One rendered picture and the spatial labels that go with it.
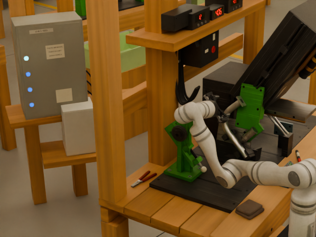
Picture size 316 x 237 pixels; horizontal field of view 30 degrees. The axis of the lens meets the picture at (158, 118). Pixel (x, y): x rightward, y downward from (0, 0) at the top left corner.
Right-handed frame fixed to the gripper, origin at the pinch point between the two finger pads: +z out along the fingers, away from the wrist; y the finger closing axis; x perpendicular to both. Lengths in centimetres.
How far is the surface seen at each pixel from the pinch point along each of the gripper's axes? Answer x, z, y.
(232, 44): 11, 76, 41
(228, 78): 3.1, 28.8, 15.1
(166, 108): 23.9, -3.0, 14.1
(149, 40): 1.6, -23.8, 36.8
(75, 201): 175, 78, 22
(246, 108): -0.8, 18.6, -3.8
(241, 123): 5.2, 18.5, -8.4
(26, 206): 197, 56, 36
